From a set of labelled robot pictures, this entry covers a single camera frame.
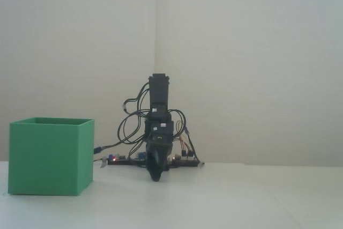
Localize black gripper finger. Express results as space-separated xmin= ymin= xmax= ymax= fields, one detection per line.
xmin=146 ymin=145 xmax=165 ymax=183
xmin=160 ymin=146 xmax=173 ymax=175

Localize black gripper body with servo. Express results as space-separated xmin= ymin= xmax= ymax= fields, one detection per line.
xmin=145 ymin=121 xmax=175 ymax=149

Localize green open plastic bin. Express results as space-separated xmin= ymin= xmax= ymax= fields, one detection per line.
xmin=8 ymin=117 xmax=95 ymax=196

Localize circuit board with white connectors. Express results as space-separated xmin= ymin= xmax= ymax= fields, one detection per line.
xmin=170 ymin=152 xmax=198 ymax=162

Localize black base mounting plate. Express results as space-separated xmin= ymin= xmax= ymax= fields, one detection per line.
xmin=107 ymin=158 xmax=199 ymax=168

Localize blue circuit board red LED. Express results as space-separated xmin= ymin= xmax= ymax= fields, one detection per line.
xmin=108 ymin=152 xmax=147 ymax=161

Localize yellow orange jumper wires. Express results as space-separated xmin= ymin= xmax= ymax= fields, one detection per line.
xmin=173 ymin=121 xmax=200 ymax=160

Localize black looped cable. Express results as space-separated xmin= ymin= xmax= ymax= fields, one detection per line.
xmin=102 ymin=82 xmax=188 ymax=161

